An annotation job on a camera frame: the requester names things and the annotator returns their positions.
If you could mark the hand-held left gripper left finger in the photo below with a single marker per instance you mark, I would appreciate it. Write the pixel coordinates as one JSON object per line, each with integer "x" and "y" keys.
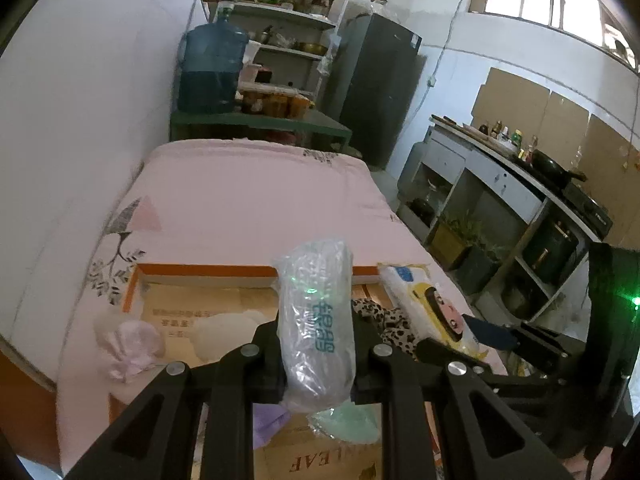
{"x": 270, "y": 360}

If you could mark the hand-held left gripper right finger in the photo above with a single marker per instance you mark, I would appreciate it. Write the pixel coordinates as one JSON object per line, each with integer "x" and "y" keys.
{"x": 367, "y": 360}

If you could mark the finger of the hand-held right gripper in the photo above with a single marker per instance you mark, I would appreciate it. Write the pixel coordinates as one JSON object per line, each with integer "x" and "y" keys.
{"x": 492, "y": 335}
{"x": 440, "y": 349}

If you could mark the leopard print cloth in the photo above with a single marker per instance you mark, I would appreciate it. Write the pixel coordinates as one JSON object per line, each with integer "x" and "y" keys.
{"x": 390, "y": 325}

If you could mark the yellow cartoon wet wipes pack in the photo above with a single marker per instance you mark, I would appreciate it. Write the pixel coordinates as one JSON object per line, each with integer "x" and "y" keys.
{"x": 430, "y": 305}

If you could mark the clear plastic tissue pack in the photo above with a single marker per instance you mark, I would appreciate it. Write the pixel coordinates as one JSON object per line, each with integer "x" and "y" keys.
{"x": 315, "y": 330}

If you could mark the white plush toy purple dress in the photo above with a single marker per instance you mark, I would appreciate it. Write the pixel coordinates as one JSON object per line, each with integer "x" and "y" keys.
{"x": 225, "y": 330}

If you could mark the pale green plastic bag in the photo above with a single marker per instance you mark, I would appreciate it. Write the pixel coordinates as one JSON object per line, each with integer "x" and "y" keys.
{"x": 345, "y": 422}

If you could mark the shallow cardboard box orange rim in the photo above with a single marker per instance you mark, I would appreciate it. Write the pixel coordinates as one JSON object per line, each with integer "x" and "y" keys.
{"x": 200, "y": 305}

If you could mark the dark metal pot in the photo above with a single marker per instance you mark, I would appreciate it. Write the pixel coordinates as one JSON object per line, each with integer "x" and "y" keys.
{"x": 520, "y": 300}

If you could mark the dark planter with grass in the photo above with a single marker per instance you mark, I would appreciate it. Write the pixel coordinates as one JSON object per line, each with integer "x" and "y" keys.
{"x": 477, "y": 265}

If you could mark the yellow planter with grass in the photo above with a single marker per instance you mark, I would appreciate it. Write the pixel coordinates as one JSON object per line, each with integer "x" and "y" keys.
{"x": 450, "y": 242}

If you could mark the dark green cooking pot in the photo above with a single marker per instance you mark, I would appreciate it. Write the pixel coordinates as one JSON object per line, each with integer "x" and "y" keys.
{"x": 547, "y": 245}

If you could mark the black stove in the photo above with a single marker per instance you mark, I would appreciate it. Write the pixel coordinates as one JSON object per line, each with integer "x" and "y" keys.
{"x": 590, "y": 210}

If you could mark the pink fabric pouch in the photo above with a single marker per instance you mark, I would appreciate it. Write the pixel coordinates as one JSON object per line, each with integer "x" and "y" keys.
{"x": 132, "y": 345}

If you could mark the dark kettle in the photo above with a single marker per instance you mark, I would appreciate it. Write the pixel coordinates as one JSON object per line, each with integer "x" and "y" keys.
{"x": 422, "y": 207}

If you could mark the grey kitchen counter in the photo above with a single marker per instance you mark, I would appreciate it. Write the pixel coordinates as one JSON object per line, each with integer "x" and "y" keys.
{"x": 500, "y": 180}

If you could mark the pink printed bed sheet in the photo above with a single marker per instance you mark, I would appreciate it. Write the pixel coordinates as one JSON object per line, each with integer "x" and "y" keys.
{"x": 250, "y": 200}

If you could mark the black wok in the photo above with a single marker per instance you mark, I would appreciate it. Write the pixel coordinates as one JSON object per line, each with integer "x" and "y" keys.
{"x": 550, "y": 165}

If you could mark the grey gas cylinder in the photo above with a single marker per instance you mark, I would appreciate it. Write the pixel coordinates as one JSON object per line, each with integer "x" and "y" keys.
{"x": 410, "y": 170}

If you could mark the row of condiment bottles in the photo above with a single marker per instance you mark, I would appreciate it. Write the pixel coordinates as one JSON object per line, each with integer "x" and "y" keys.
{"x": 505, "y": 135}

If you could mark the wooden cutting board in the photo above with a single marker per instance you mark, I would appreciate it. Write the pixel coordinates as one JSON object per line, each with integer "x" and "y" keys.
{"x": 460, "y": 127}

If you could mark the green low table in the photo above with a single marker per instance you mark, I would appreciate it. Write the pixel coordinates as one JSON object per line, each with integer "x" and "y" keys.
{"x": 300, "y": 122}

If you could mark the brown wooden door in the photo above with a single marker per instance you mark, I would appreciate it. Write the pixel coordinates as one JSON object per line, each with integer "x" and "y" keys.
{"x": 25, "y": 385}

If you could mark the row of orange jars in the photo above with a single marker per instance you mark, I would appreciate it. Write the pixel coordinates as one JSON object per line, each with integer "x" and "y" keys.
{"x": 275, "y": 102}

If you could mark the dark fridge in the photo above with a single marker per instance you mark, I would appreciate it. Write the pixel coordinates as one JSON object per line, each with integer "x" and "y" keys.
{"x": 370, "y": 85}

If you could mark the small black box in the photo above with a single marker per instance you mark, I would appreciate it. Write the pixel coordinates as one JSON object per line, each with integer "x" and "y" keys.
{"x": 264, "y": 76}

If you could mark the pale plastic container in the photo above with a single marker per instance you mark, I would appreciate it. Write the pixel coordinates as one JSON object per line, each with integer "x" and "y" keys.
{"x": 249, "y": 74}

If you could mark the blue water jug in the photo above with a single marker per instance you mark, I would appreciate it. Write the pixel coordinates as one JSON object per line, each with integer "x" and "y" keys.
{"x": 210, "y": 70}

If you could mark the brass bowl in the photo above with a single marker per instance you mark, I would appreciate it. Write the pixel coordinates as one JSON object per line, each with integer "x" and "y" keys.
{"x": 310, "y": 50}

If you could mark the grey shelf rack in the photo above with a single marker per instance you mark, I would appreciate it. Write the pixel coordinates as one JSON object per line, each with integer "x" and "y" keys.
{"x": 285, "y": 14}

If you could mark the cardboard wall panel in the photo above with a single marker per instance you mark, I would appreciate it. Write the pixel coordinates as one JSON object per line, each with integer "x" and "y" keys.
{"x": 565, "y": 120}
{"x": 610, "y": 160}
{"x": 510, "y": 97}

